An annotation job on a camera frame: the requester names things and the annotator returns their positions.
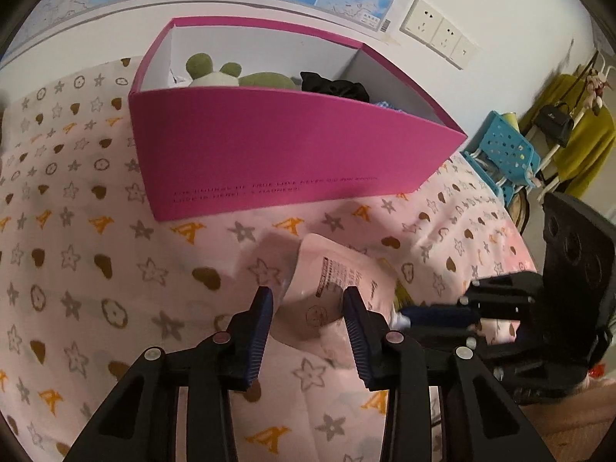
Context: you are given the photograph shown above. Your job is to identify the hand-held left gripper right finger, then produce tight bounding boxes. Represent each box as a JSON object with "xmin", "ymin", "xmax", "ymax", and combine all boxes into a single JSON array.
[{"xmin": 343, "ymin": 286, "xmax": 555, "ymax": 462}]

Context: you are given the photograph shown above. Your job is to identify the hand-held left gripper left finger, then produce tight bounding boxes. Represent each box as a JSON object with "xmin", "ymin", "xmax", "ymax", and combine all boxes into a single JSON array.
[{"xmin": 62, "ymin": 286, "xmax": 275, "ymax": 462}]

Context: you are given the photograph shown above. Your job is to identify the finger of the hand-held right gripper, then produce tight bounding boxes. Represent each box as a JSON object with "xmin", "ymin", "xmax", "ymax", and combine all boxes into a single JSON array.
[
  {"xmin": 409, "ymin": 325, "xmax": 523, "ymax": 362},
  {"xmin": 402, "ymin": 272, "xmax": 544, "ymax": 332}
]

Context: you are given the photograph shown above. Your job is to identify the pink packet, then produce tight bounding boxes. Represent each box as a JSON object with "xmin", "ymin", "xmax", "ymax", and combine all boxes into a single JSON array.
[{"xmin": 279, "ymin": 233, "xmax": 400, "ymax": 342}]

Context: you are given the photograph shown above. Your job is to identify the pink cardboard box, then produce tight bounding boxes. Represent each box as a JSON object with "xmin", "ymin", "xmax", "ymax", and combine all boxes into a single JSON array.
[{"xmin": 127, "ymin": 17, "xmax": 469, "ymax": 222}]

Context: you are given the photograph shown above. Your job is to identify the black cloth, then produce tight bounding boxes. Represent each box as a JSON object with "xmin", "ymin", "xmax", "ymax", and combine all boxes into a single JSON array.
[{"xmin": 299, "ymin": 71, "xmax": 371, "ymax": 104}]

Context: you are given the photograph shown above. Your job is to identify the green frog plush toy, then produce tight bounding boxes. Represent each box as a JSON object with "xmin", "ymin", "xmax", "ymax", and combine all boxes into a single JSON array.
[{"xmin": 185, "ymin": 53, "xmax": 301, "ymax": 91}]

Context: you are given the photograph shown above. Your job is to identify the person's right forearm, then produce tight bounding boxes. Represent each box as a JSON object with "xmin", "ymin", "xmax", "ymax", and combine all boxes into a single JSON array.
[{"xmin": 522, "ymin": 380, "xmax": 616, "ymax": 462}]

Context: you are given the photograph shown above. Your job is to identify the pink bear print quilt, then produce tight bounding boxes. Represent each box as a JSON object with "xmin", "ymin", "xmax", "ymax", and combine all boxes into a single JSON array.
[{"xmin": 399, "ymin": 164, "xmax": 538, "ymax": 342}]

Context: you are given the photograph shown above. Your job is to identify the yellow hanging garment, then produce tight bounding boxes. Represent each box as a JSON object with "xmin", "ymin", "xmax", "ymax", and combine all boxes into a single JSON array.
[{"xmin": 520, "ymin": 73, "xmax": 616, "ymax": 198}]

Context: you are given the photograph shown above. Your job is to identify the blue plastic basket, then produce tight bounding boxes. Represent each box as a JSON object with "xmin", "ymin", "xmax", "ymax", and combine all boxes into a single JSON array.
[{"xmin": 459, "ymin": 110, "xmax": 542, "ymax": 188}]

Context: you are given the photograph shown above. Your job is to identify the black handbag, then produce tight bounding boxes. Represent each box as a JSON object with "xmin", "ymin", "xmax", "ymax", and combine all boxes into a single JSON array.
[{"xmin": 532, "ymin": 103, "xmax": 576, "ymax": 148}]

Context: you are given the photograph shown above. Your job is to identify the small hanging plush toy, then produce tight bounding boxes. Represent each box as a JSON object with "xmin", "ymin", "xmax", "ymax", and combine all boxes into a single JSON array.
[{"xmin": 584, "ymin": 70, "xmax": 608, "ymax": 116}]

